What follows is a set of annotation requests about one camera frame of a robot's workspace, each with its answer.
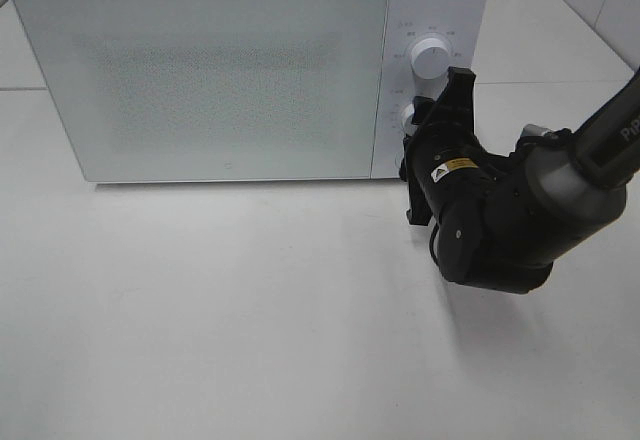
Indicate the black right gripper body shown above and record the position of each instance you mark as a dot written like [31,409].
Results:
[440,168]

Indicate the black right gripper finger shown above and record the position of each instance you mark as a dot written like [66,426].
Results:
[422,107]
[456,102]

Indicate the white microwave knob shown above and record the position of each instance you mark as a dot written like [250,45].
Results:
[406,117]
[430,57]

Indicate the round white door release button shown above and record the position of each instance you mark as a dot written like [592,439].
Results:
[398,160]

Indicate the white microwave oven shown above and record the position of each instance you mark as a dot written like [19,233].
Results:
[435,10]

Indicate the white microwave door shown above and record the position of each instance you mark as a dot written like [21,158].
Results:
[212,90]

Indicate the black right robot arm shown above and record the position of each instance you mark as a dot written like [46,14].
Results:
[500,222]

